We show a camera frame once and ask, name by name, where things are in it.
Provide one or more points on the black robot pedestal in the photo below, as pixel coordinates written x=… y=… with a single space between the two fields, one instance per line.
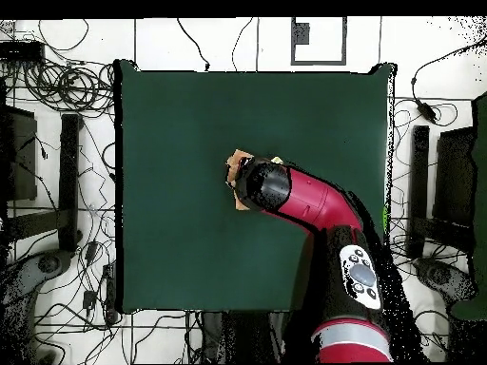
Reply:
x=236 y=338

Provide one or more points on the grey rectangular floor frame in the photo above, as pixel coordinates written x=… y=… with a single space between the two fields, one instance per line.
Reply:
x=319 y=62

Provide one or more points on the flat black device box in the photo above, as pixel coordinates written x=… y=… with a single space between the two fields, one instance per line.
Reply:
x=21 y=51

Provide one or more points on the dark grey square plate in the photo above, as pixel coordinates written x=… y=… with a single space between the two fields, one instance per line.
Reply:
x=301 y=34

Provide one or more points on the dark green table cloth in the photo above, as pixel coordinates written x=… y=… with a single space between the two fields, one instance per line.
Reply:
x=171 y=152

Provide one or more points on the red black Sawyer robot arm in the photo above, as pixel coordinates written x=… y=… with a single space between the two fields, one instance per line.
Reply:
x=315 y=205

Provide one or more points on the small black plug adapter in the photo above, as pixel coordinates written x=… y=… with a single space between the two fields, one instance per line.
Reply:
x=89 y=299

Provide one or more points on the black stand leg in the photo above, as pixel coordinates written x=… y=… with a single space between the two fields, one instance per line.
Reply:
x=69 y=171
x=420 y=171

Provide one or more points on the bright green tag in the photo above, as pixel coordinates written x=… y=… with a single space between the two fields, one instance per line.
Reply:
x=385 y=218

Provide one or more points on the black power adapter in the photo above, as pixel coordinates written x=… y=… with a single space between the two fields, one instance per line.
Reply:
x=426 y=110

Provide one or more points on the black office chair base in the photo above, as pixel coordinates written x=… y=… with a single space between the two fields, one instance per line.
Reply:
x=49 y=262
x=445 y=275

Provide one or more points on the tan terry towel white label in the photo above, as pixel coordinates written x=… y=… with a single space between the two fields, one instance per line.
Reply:
x=241 y=205

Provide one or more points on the black power strip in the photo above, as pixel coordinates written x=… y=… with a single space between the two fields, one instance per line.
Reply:
x=110 y=289

